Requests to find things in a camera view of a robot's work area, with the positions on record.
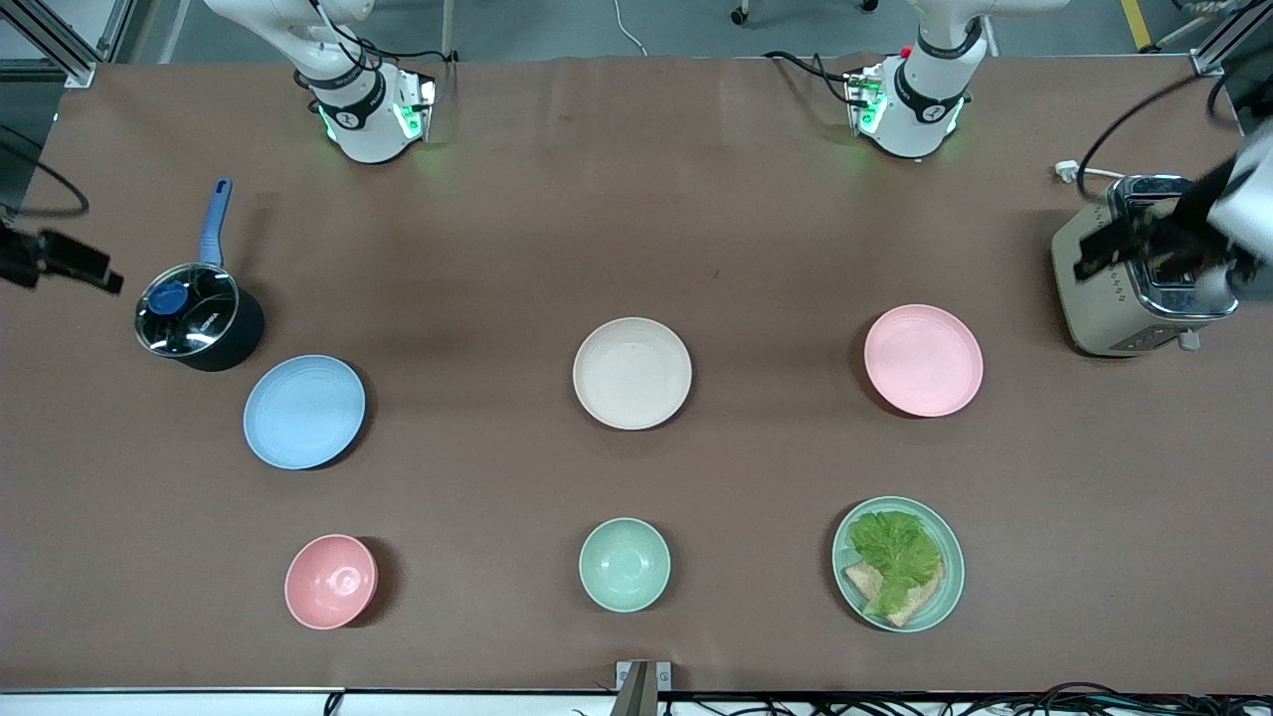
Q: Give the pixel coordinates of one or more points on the green lettuce leaf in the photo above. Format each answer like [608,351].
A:
[895,547]

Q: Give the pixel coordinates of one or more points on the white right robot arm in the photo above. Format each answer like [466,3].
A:
[370,134]

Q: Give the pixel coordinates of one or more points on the brown table cover sheet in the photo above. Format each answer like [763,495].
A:
[497,249]

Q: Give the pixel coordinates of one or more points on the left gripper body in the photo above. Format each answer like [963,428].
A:
[1177,236]

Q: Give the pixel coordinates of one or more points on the green plate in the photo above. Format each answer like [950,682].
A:
[950,592]

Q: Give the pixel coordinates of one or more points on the toasted bread slice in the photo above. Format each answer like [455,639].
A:
[920,602]

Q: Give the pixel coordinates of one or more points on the grey metal bracket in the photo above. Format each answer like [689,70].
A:
[636,686]

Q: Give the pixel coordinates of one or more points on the beige and chrome toaster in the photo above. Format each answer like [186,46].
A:
[1104,308]

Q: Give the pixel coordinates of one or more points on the blue plate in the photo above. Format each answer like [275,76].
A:
[304,412]

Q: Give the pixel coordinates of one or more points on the white table edge rail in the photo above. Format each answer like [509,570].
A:
[149,703]

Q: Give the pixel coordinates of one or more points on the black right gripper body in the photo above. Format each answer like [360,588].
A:
[28,261]

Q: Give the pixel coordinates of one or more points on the aluminium frame profile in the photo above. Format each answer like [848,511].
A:
[70,55]
[1208,55]

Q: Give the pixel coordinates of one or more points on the beige plate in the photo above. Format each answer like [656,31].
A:
[633,374]

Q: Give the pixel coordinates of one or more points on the glass lid with blue knob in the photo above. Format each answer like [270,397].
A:
[189,313]

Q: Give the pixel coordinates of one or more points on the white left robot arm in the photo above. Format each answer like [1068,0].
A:
[913,114]

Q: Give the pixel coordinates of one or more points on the pink bowl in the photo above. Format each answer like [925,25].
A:
[331,582]

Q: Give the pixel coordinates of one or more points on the pink plate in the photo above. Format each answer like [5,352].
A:
[923,360]

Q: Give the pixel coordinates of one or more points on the green bowl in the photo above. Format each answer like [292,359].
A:
[625,565]

